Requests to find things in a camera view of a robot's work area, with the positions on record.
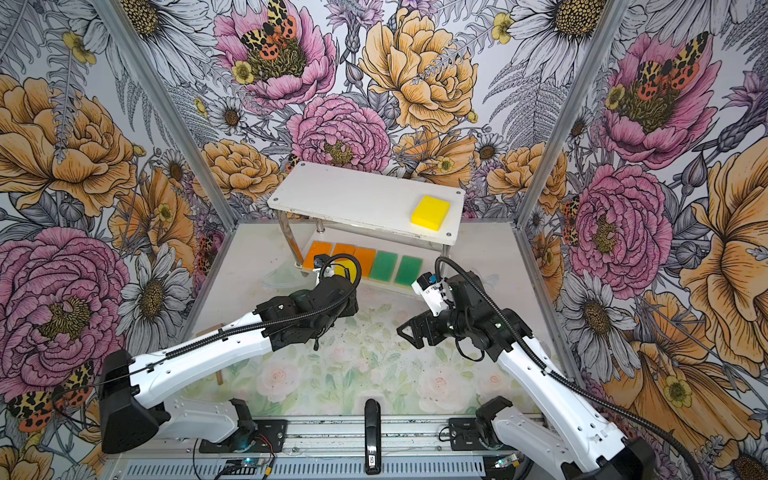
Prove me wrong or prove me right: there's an aluminium front rail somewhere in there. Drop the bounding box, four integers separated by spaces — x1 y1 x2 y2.
101 414 556 479

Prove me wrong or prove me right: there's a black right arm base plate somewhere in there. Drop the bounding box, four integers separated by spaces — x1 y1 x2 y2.
447 417 499 451

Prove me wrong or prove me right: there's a light green sponge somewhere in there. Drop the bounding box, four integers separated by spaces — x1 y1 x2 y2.
368 250 398 284
393 255 423 288

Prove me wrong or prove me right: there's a white two-tier metal shelf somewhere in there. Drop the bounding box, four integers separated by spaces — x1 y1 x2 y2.
268 162 465 296

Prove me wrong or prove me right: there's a yellow sponge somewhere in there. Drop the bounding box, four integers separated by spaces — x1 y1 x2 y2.
410 195 451 232

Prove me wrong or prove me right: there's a yellow sponge block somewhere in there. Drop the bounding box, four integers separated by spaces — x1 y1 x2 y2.
333 263 352 280

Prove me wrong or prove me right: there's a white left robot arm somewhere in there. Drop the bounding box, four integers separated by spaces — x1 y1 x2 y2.
98 275 358 454

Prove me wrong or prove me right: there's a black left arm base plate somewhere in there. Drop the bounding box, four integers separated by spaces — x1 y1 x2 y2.
197 418 288 454

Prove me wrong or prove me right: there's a small wooden mallet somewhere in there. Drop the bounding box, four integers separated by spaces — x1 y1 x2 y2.
195 323 226 386

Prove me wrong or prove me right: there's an orange sponge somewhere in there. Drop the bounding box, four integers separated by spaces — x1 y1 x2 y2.
354 246 377 278
302 241 333 270
333 243 355 255

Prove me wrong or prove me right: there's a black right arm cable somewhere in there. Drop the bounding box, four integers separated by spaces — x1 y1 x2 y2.
434 256 706 480

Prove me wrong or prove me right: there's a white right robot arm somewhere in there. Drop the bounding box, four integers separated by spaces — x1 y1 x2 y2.
397 272 655 479

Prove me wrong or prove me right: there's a black stapler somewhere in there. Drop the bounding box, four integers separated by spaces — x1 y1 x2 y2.
364 398 382 475

